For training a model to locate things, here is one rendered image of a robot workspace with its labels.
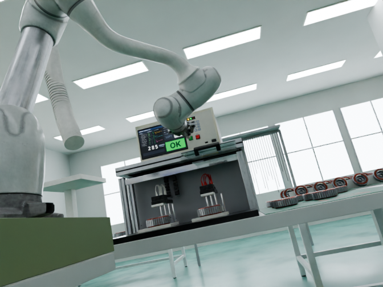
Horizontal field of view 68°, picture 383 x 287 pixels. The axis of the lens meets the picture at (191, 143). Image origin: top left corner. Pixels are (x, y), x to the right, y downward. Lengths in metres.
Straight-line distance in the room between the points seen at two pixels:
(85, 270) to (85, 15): 0.77
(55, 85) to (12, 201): 2.30
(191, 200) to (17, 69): 1.01
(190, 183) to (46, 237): 1.05
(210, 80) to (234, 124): 6.95
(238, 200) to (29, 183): 1.09
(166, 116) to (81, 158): 8.25
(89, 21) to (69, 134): 1.58
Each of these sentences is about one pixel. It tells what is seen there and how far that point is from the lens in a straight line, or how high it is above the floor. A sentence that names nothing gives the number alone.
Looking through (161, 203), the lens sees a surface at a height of 0.88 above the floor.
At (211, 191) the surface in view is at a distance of 1.35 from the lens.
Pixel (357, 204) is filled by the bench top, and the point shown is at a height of 0.72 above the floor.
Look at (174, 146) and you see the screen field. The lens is 1.50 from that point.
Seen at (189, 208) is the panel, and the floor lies 0.84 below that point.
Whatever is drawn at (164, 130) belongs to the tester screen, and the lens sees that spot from 1.53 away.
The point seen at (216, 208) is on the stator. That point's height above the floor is 0.80.
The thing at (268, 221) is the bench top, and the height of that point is 0.72.
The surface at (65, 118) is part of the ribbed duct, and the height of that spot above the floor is 1.81.
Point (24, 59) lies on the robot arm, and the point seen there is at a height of 1.37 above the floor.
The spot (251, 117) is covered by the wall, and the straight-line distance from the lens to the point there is 8.05.
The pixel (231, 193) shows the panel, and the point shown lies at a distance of 1.55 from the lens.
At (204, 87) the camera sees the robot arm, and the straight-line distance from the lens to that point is 1.06.
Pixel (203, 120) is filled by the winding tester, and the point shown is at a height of 1.26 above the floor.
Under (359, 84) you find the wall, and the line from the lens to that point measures 8.82.
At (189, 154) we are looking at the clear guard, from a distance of 1.22.
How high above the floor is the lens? 0.79
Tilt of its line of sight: 14 degrees up
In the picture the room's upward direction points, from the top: 12 degrees counter-clockwise
